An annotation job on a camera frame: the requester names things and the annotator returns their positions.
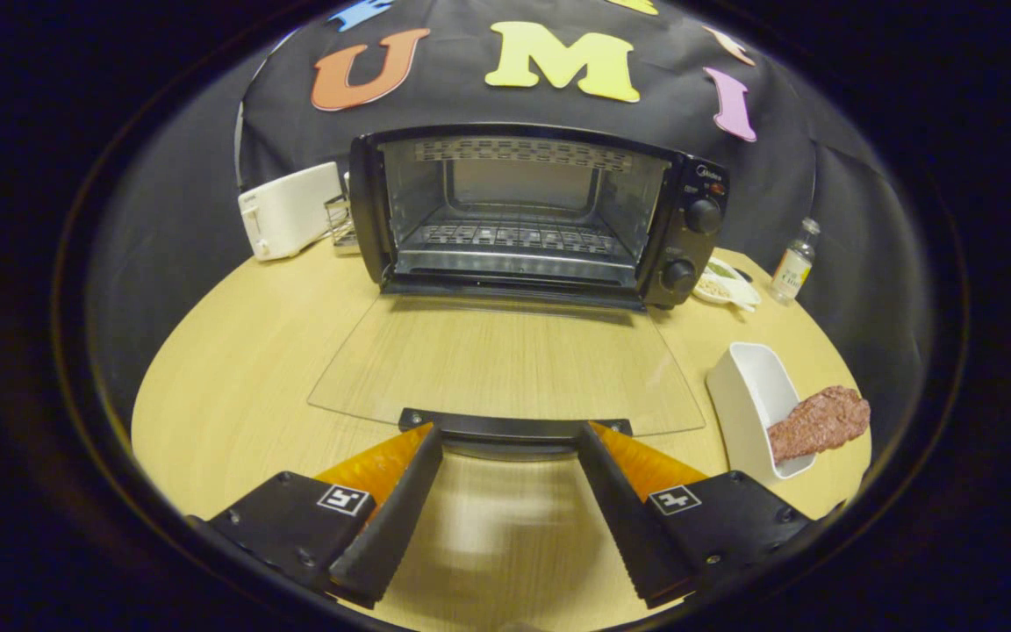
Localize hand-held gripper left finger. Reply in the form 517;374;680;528
194;421;445;609

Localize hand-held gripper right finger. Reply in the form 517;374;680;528
577;421;822;609

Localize brown meat piece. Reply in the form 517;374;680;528
767;385;871;466

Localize black toaster oven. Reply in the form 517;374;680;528
308;123;730;462

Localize white bread toaster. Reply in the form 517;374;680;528
238;162;344;262

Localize white rectangular tray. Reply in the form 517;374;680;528
706;342;816;485

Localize white divided seasoning dish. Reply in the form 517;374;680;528
692;257;763;312

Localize small clear bottle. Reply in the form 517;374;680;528
771;218;821;305

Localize small metal rack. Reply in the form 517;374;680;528
324;174;362;255

